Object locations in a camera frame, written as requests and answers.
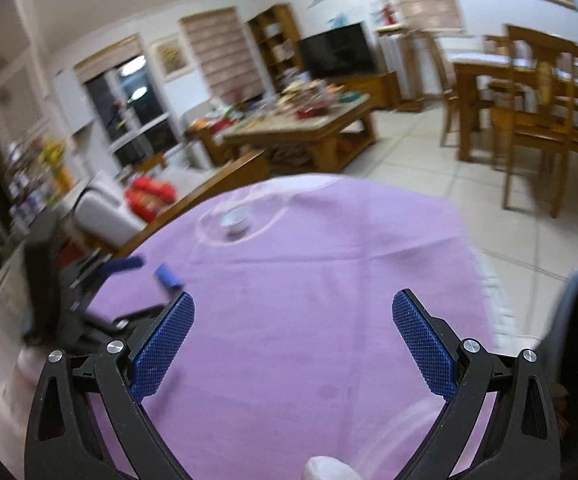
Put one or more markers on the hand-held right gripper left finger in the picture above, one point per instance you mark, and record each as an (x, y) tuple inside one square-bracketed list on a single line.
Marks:
[(164, 345)]

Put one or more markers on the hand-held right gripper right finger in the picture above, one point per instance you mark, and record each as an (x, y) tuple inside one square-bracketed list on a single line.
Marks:
[(424, 345)]

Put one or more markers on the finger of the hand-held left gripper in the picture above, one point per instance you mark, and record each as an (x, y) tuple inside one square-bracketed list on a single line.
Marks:
[(124, 264), (168, 276)]

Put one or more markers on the white sofa cushion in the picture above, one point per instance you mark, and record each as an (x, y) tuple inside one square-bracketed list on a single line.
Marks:
[(104, 212)]

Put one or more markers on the red snack bag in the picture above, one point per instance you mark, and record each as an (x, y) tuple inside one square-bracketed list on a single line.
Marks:
[(149, 197)]

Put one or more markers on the white cup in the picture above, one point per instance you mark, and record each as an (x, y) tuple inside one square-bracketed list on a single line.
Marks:
[(235, 221)]

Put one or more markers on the cluttered display shelf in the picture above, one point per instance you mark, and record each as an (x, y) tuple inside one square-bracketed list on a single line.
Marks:
[(34, 180)]

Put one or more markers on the yellow flower bunch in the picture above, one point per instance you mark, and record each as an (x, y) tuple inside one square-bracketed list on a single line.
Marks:
[(56, 160)]

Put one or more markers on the purple tablecloth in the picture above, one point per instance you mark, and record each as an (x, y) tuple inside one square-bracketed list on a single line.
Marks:
[(294, 310)]

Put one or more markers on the glass balcony door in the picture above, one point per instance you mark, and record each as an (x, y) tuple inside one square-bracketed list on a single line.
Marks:
[(129, 110)]

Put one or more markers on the white rounded object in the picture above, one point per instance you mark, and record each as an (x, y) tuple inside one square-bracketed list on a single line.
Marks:
[(329, 469)]

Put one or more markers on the white air conditioner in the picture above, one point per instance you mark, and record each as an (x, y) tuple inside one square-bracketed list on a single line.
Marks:
[(71, 100)]

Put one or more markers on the wooden coffee table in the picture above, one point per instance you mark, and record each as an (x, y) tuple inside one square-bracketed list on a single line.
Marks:
[(319, 135)]

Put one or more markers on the small framed yellow picture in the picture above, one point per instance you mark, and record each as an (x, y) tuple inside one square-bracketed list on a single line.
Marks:
[(171, 57)]

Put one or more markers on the pile of small household items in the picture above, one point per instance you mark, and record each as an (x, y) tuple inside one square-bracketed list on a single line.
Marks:
[(304, 100)]

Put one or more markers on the wide pink window blind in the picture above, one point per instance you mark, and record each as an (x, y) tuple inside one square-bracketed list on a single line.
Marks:
[(221, 55)]

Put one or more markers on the wooden dining chair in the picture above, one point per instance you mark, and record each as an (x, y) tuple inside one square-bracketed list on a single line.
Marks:
[(524, 45), (559, 140), (444, 90)]

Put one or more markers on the wooden bookshelf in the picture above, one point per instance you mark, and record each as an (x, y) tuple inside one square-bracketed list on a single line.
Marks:
[(276, 45)]

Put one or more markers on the wooden television stand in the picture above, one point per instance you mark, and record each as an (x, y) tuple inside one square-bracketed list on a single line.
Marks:
[(374, 90)]

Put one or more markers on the wooden dining table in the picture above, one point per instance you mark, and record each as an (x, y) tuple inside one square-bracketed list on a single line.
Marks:
[(474, 85)]

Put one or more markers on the tall wooden plant stand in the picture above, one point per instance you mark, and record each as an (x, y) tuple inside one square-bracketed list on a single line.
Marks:
[(399, 70)]

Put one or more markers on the black flat television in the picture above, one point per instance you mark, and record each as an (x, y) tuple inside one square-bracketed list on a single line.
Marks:
[(336, 50)]

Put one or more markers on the red flower vase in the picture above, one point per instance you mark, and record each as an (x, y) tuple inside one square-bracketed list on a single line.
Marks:
[(388, 12)]

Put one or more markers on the wooden frame sofa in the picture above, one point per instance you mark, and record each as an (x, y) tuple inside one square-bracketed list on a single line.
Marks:
[(229, 170)]

